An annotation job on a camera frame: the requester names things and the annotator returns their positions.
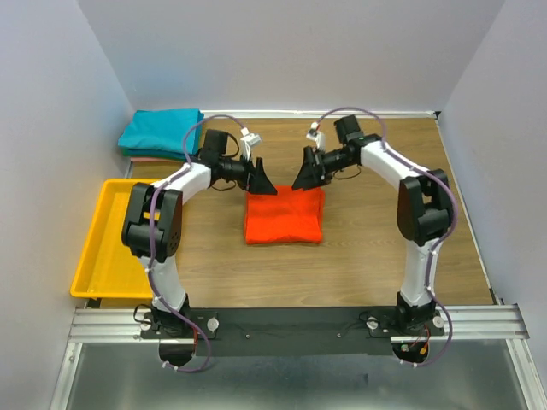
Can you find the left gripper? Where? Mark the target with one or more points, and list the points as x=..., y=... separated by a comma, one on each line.
x=259, y=183

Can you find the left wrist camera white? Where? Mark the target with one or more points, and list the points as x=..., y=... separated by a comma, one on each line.
x=248, y=141

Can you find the yellow plastic bin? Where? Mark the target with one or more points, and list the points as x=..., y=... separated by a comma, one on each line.
x=106, y=268

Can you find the orange t shirt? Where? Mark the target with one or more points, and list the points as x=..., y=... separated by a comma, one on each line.
x=289, y=216

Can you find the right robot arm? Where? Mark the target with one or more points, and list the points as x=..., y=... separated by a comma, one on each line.
x=426, y=213

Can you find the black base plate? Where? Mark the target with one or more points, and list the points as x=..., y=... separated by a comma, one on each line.
x=193, y=340

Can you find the white table edge strip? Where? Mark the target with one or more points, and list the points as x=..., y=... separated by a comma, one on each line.
x=310, y=114

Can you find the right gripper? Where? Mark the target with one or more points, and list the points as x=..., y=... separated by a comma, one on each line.
x=309, y=176

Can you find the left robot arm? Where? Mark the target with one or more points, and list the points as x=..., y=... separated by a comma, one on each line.
x=152, y=227

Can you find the teal folded t shirt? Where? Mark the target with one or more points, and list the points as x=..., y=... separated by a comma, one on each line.
x=161, y=129

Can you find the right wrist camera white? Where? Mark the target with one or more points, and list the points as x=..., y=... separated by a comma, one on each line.
x=315, y=135

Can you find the aluminium frame rail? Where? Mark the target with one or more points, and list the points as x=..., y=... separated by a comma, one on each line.
x=481, y=362

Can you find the pink folded t shirt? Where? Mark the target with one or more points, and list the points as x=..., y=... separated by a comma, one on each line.
x=145, y=159

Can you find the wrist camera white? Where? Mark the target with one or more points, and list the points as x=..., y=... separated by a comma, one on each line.
x=248, y=141
x=315, y=135

